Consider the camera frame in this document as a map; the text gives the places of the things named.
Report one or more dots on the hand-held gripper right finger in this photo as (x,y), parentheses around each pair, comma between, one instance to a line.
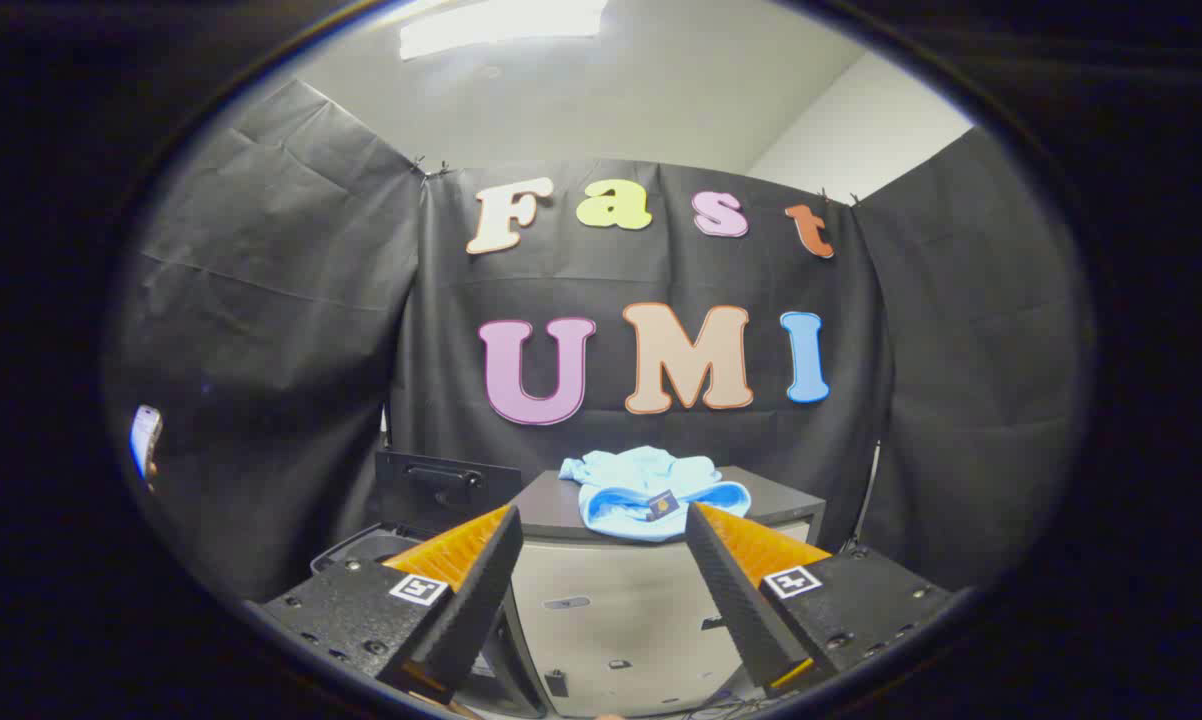
(731,580)

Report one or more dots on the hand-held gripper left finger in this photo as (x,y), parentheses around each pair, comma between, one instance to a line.
(481,580)

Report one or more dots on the transparent washing machine lid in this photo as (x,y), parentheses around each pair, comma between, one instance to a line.
(431,495)

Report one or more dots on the light blue garment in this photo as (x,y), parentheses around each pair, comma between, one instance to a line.
(626,480)

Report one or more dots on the grey cabinet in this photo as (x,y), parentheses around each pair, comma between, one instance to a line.
(621,610)

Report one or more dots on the thin white pole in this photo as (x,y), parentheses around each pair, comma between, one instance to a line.
(869,490)

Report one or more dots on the black backdrop cloth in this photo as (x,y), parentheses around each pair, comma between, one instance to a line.
(291,320)

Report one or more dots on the small bright screen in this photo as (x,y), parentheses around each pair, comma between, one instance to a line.
(144,440)

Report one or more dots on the ceiling light panel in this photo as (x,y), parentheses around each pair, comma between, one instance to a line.
(501,25)

